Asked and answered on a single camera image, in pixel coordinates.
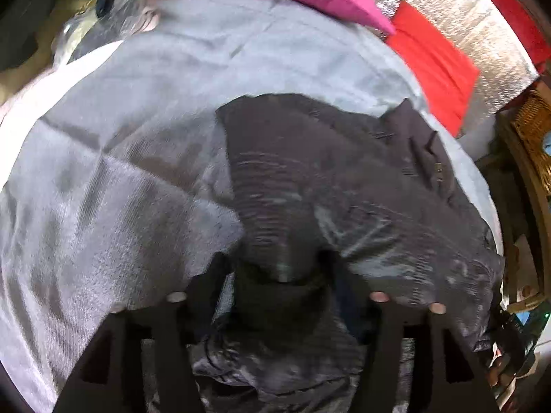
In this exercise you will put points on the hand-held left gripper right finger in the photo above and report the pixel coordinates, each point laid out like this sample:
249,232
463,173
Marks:
391,352

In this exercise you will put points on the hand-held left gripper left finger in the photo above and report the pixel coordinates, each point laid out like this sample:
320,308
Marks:
172,352

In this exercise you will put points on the dark quilted zip jacket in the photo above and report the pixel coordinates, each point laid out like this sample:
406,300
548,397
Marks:
344,180

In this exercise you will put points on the wicker basket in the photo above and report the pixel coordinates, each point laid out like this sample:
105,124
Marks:
529,124

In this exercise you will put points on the grey blanket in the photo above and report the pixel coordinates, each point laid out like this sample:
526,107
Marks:
150,116

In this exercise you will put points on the red pillow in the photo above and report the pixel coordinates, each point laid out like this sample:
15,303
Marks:
430,60

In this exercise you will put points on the silver foil insulation panel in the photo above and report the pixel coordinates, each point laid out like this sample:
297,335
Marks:
473,30

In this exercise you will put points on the clear plastic bag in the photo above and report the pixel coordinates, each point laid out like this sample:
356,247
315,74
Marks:
116,13

